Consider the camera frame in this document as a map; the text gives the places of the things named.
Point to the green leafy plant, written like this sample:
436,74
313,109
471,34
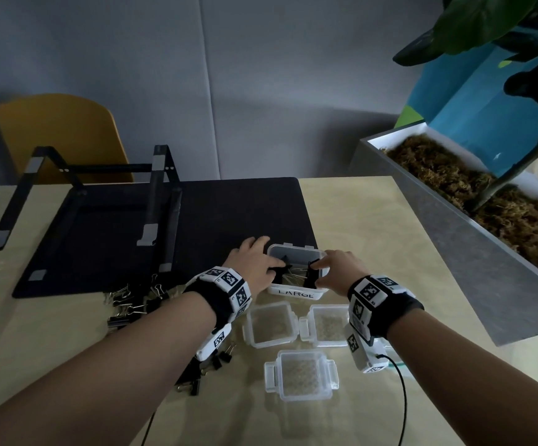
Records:
473,23

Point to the black metal laptop stand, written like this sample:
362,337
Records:
155,199

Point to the clear labelled plastic box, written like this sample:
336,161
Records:
297,292

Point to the person's left forearm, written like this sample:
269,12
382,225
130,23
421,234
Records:
111,371

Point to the black desk mat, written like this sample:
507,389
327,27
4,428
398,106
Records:
232,213

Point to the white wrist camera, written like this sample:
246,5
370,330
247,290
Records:
214,342
364,350

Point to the brown moss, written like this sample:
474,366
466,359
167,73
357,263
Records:
436,171

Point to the clear plastic lid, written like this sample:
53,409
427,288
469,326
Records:
327,326
300,376
271,326

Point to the pile of black binder clips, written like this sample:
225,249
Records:
132,304

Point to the person's left thumb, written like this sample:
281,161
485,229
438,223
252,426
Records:
276,266

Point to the black wristband with marker blocks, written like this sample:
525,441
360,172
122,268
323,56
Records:
225,287
376,299

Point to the person's right thumb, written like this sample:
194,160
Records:
320,264

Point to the yellow chair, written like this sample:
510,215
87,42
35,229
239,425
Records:
64,134

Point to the black binder clip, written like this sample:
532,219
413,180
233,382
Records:
282,274
311,276

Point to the grey planter box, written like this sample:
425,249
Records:
459,255

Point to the person's left hand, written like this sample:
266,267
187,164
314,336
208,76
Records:
250,267

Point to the person's right forearm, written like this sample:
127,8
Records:
473,380

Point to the person's right hand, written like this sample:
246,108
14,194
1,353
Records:
345,274

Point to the blue and green board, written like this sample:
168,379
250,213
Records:
478,116

